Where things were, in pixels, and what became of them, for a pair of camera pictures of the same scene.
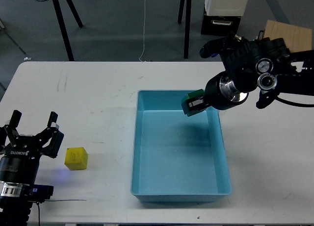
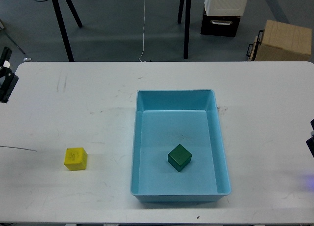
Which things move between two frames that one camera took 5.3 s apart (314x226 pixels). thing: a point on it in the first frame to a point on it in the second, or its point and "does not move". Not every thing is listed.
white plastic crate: (226, 3) does not move
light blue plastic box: (177, 158) does not move
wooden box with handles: (297, 38) does not move
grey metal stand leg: (2, 27) does not move
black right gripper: (222, 91) to (310, 141)
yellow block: (76, 158) does not move
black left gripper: (19, 164) to (8, 80)
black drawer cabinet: (220, 25) does not move
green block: (196, 94) to (179, 157)
